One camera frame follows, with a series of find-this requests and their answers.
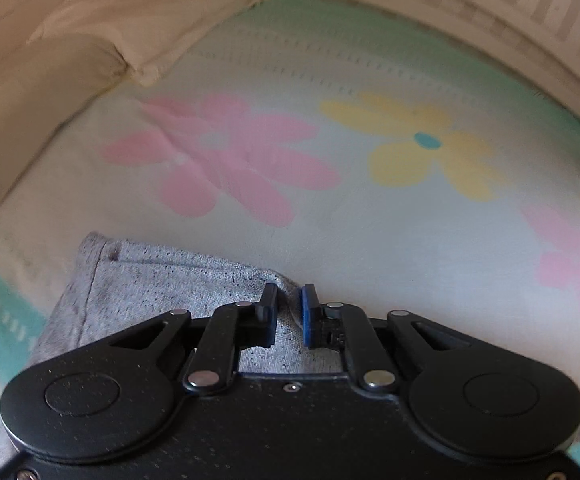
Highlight grey speckled pants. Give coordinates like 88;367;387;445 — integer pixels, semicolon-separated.
0;231;351;480

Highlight floral bed blanket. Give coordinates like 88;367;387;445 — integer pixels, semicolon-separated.
0;0;580;463

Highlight beige pillow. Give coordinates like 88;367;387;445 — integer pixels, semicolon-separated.
27;0;268;88
0;35;128;204

